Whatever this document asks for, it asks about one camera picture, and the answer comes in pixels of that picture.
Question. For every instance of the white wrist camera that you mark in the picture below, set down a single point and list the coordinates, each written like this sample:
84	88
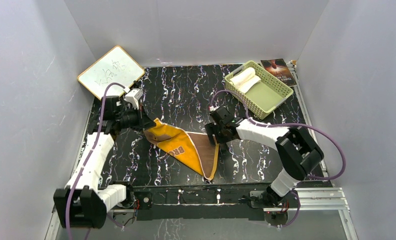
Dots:
212	108
133	96

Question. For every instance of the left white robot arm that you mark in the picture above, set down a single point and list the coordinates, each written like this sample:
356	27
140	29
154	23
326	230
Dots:
81	203

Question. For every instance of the white towel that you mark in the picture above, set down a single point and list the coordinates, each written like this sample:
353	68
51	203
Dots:
245	80

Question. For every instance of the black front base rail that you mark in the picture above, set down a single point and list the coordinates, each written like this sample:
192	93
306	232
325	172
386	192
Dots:
201	201

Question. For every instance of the green plastic basket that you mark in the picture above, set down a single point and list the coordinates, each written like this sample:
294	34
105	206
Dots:
264	97

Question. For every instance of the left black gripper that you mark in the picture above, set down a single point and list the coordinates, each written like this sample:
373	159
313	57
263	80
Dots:
143	121

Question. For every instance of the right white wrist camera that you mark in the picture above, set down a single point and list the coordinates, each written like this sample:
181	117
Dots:
212	108

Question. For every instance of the orange towel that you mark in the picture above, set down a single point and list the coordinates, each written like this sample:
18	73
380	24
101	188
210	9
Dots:
193	149

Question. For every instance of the dark book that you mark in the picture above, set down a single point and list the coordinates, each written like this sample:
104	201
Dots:
278	68

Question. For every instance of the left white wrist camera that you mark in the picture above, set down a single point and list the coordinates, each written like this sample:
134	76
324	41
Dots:
133	96

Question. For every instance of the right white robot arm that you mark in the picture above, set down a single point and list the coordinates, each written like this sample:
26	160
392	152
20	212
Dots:
297	150

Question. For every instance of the aluminium frame rail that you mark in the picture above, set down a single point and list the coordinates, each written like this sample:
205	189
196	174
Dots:
303	199

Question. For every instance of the wood framed whiteboard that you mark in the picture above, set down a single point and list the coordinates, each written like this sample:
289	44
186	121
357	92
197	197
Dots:
116	66

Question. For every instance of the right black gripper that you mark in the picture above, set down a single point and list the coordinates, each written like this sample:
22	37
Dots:
211	129

